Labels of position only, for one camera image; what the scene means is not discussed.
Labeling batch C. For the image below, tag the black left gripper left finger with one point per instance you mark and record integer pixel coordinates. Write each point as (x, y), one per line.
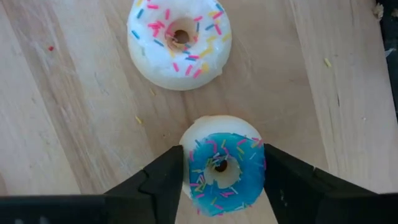
(155, 193)

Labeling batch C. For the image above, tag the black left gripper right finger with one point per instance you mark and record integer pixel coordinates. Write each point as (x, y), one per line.
(304, 196)

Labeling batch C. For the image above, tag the small blue sprinkled donut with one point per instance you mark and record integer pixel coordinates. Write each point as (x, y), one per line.
(217, 133)

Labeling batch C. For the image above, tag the small white sprinkled donut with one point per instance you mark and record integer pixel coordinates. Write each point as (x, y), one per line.
(155, 62)

